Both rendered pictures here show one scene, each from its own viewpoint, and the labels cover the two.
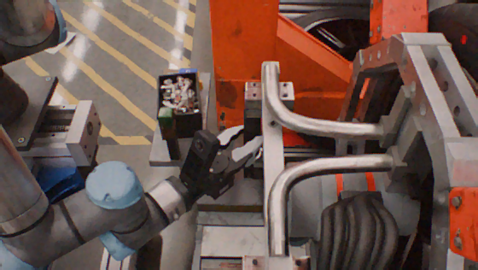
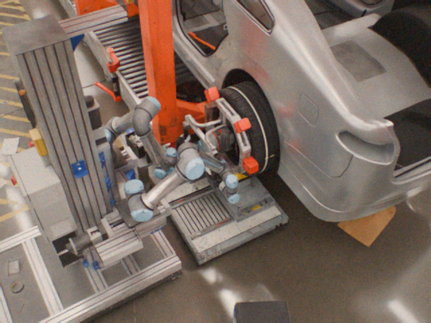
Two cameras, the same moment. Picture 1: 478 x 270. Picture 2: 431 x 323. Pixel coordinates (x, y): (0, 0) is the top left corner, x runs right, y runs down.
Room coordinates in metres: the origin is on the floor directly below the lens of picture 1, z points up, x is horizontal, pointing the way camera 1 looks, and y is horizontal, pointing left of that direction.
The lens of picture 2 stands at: (-1.65, 1.05, 3.21)
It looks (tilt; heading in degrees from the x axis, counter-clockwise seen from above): 48 degrees down; 328
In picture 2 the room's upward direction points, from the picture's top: 1 degrees clockwise
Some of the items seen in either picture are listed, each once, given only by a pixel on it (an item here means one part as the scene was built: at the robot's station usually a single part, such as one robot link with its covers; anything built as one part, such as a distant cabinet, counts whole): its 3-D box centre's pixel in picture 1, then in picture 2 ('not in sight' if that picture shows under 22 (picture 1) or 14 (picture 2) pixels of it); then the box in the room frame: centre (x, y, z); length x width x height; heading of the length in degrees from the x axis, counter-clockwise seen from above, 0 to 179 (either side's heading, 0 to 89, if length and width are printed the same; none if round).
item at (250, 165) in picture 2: not in sight; (250, 165); (0.04, -0.25, 0.85); 0.09 x 0.08 x 0.07; 179
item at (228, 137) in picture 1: (231, 141); not in sight; (0.52, 0.02, 0.81); 0.09 x 0.03 x 0.06; 142
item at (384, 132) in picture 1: (326, 84); (204, 115); (0.45, -0.13, 1.03); 0.19 x 0.18 x 0.11; 89
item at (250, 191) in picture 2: not in sight; (242, 175); (0.35, -0.42, 0.32); 0.40 x 0.30 x 0.28; 179
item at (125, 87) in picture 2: not in sight; (118, 75); (2.12, -0.07, 0.28); 2.47 x 0.09 x 0.22; 179
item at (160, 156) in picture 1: (183, 114); (139, 147); (0.94, 0.21, 0.44); 0.43 x 0.17 x 0.03; 179
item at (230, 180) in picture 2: not in sight; (230, 182); (-0.09, -0.01, 0.95); 0.11 x 0.08 x 0.11; 171
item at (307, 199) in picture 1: (345, 199); (217, 140); (0.35, -0.18, 0.85); 0.21 x 0.14 x 0.14; 89
